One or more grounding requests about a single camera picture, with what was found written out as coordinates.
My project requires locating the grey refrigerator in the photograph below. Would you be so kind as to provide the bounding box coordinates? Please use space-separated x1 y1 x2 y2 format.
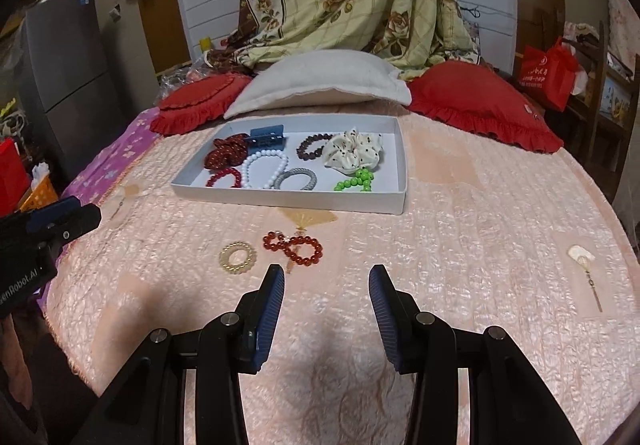
20 0 132 168

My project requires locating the clear plastic bag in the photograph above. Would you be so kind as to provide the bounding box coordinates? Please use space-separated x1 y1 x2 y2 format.
159 52 236 101

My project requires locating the white bead bracelet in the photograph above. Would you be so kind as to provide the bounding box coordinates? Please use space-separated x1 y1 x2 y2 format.
241 148 290 190

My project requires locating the pale gold bead bracelet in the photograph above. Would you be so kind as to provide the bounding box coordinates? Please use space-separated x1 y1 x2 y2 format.
218 241 257 274

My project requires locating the dark brown bead bracelet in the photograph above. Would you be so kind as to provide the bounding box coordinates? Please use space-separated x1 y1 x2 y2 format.
296 132 335 161

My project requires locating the red ruffled pillow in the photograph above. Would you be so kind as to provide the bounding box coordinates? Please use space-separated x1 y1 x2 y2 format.
407 60 565 153
150 72 253 135

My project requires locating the red box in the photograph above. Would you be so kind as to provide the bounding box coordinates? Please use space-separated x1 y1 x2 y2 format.
0 138 31 216

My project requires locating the orange plastic basket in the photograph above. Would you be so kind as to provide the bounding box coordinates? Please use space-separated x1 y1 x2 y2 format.
19 174 60 213

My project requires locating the blue hair claw clip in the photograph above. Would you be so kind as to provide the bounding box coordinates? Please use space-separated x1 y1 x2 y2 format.
248 124 287 149

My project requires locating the red shopping bag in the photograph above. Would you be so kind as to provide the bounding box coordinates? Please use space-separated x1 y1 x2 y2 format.
520 38 583 111

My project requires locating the grey hair tie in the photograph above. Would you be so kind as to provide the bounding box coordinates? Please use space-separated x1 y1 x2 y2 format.
273 168 315 192

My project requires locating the purple floral bed sheet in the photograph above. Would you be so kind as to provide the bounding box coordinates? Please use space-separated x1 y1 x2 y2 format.
37 108 163 306

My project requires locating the wooden shelf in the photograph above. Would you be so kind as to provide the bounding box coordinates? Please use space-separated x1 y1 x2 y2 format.
565 20 640 166

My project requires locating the green bead bracelet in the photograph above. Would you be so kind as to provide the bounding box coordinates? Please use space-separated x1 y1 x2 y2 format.
334 168 375 193

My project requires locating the cream polka dot scrunchie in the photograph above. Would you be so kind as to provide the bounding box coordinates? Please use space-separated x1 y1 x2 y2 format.
321 126 385 174

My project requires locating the white cardboard box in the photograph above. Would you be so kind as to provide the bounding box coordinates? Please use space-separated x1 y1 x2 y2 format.
171 114 408 216

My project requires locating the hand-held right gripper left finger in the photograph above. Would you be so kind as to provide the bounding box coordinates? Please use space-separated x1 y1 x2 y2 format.
75 264 287 445

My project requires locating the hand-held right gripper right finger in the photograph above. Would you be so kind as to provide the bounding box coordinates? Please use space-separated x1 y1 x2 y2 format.
368 264 573 445

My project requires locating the beige pillow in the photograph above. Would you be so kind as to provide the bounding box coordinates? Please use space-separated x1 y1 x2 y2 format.
223 50 413 120

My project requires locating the red polka dot scrunchie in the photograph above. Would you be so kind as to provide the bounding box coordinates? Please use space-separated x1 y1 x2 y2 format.
204 134 257 172

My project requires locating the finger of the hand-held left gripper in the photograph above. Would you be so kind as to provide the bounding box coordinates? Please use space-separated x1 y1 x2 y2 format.
30 204 102 251
20 196 83 233

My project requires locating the yellow wooden door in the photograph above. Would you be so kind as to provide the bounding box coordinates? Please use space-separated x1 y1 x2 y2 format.
137 0 193 73

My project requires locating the red bead bracelet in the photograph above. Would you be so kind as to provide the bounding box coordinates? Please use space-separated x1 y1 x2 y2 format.
206 166 244 189

